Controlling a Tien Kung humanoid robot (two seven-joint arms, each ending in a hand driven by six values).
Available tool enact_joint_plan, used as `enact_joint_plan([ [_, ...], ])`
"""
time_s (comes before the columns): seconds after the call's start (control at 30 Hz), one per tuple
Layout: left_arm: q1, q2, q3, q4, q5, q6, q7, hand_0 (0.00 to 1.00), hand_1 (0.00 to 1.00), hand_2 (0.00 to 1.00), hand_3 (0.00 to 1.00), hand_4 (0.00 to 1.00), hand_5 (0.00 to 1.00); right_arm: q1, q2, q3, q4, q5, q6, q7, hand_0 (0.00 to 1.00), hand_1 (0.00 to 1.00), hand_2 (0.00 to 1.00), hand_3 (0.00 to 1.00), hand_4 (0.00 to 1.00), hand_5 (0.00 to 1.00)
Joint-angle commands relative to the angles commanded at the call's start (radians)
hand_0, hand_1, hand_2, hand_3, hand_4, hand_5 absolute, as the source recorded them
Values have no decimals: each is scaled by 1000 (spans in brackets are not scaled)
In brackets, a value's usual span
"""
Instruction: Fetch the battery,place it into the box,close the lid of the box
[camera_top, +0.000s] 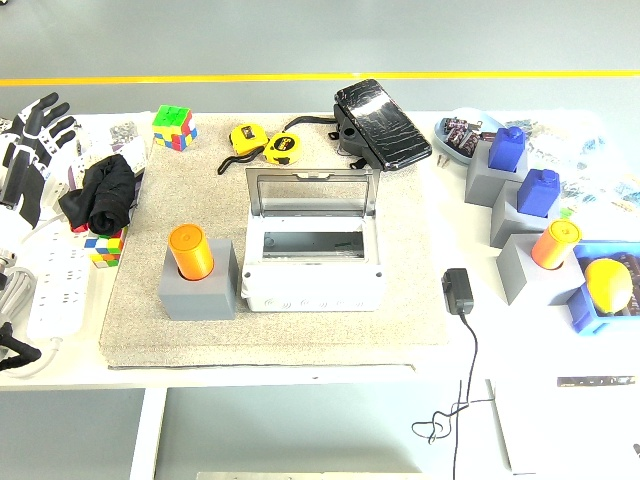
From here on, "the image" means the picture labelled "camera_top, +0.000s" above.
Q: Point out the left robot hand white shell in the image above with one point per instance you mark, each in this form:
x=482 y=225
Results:
x=27 y=150

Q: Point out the orange cylinder battery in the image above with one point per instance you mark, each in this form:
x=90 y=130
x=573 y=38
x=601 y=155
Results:
x=190 y=255
x=552 y=245

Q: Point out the transparent grey box lid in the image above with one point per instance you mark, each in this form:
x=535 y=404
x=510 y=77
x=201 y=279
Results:
x=372 y=195

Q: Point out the grey plastic junction box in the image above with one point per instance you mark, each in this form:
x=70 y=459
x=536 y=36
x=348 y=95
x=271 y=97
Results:
x=310 y=287

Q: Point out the blue block battery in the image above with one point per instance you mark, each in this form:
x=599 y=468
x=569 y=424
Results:
x=506 y=150
x=537 y=195

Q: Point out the black cloth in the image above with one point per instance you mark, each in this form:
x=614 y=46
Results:
x=105 y=190

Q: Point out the clear bags of small parts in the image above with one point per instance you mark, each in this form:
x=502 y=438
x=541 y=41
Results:
x=125 y=145

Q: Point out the colourful puzzle cube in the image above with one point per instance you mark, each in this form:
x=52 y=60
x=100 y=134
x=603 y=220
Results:
x=172 y=127
x=105 y=250

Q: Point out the white power strip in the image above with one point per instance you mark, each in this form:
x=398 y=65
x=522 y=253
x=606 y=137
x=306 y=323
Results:
x=60 y=290

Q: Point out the yellow tape measure squarish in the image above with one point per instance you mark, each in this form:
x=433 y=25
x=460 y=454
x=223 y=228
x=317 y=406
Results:
x=247 y=137

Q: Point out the grey cube holder round hole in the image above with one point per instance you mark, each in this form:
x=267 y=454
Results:
x=200 y=300

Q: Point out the yellow tape measure round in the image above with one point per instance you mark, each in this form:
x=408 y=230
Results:
x=282 y=147

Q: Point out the white table leg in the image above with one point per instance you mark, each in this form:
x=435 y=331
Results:
x=147 y=435
x=515 y=435

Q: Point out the grey-brown mat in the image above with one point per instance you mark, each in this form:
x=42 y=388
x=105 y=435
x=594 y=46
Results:
x=280 y=340

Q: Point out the glossy black pouch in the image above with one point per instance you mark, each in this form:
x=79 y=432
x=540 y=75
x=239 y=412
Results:
x=382 y=125

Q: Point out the small screws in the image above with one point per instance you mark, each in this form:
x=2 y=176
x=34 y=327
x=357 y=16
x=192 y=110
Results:
x=442 y=161

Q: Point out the light blue dish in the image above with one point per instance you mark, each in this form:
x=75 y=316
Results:
x=445 y=142

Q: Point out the dark components in dish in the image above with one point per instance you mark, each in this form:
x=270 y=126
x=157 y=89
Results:
x=460 y=135

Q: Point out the clear bags of electronic parts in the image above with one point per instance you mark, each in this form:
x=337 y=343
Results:
x=590 y=165

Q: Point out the blue plastic bin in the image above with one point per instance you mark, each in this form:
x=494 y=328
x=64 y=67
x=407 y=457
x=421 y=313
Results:
x=585 y=315

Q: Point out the yellow lemon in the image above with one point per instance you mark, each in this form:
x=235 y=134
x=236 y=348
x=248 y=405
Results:
x=607 y=287

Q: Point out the black table control panel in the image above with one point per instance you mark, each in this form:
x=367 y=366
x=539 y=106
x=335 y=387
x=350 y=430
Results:
x=595 y=381

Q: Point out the dark components in bin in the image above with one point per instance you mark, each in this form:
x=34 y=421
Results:
x=634 y=280

